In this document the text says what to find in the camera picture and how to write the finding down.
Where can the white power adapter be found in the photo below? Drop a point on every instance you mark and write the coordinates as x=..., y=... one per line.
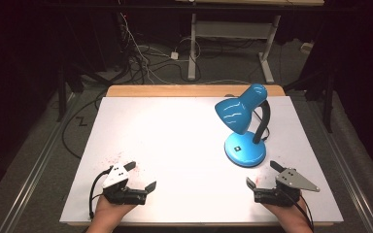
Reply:
x=174, y=55

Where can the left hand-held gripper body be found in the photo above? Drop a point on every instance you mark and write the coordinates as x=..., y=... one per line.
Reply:
x=116, y=177

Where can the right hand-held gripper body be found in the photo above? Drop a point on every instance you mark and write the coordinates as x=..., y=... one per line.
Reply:
x=291, y=179

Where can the blue desk lamp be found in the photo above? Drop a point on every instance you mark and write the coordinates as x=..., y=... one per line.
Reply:
x=239, y=111

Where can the white desk frame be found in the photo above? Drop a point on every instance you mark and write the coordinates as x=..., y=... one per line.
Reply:
x=231, y=29

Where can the person's left hand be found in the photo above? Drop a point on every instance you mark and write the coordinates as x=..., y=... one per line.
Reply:
x=110, y=212

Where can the white floor box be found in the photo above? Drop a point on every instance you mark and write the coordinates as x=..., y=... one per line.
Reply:
x=307, y=47

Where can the person's right hand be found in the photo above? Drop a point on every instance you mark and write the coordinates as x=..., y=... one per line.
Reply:
x=291, y=213

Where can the white table cover sheet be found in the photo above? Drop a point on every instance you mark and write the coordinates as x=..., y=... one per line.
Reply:
x=181, y=142

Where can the metal floor rail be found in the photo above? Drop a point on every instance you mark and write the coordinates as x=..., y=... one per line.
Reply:
x=35, y=165
x=349, y=171

